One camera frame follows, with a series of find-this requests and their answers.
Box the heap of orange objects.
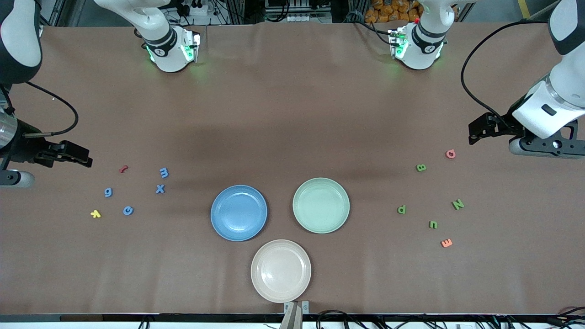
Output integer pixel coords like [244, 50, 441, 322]
[365, 0, 423, 24]

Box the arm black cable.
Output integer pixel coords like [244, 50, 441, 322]
[0, 81, 79, 138]
[461, 20, 556, 133]

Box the pink beige plate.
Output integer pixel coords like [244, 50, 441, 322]
[250, 239, 312, 303]

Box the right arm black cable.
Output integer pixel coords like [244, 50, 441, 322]
[0, 81, 79, 138]

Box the blue plate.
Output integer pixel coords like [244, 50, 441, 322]
[210, 185, 268, 242]

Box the black table edge rail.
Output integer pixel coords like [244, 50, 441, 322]
[0, 313, 585, 323]

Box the aluminium frame profile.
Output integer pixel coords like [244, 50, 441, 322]
[226, 0, 250, 24]

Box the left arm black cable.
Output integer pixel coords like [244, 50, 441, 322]
[461, 20, 556, 133]

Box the green plate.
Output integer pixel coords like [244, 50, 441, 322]
[292, 177, 351, 234]

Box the table cover sheet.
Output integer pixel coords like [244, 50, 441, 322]
[0, 21, 585, 316]

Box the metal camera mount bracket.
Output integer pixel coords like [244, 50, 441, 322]
[280, 300, 310, 329]

